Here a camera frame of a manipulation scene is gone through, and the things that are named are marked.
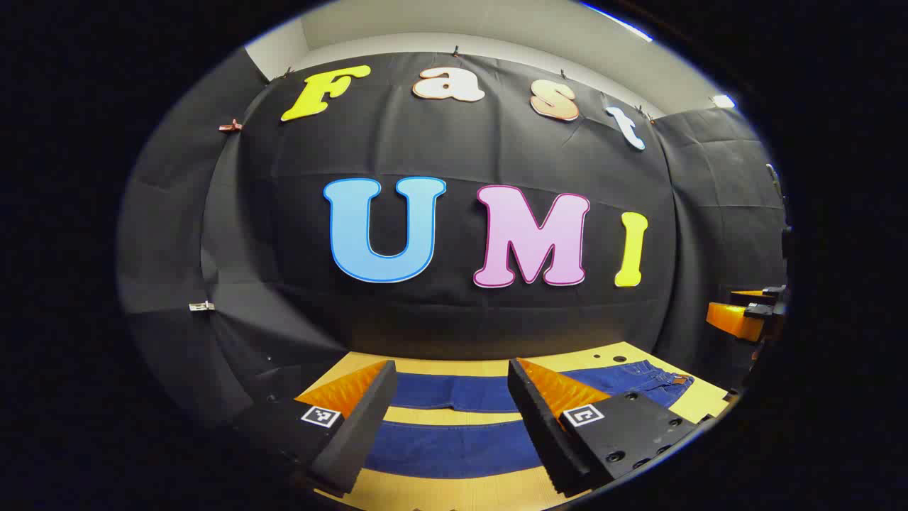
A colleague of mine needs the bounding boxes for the black backdrop cloth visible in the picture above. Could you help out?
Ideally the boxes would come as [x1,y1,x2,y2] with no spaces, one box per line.
[117,50,788,427]

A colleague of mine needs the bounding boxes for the blue denim jeans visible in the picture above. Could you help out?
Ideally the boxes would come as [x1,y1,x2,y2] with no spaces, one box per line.
[365,361,694,480]

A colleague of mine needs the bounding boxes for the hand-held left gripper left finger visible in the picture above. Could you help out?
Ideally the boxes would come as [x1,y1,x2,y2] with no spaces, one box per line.
[234,360,398,496]

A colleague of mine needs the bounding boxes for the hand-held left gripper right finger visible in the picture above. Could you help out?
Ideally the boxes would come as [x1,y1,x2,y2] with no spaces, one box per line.
[507,357,710,496]

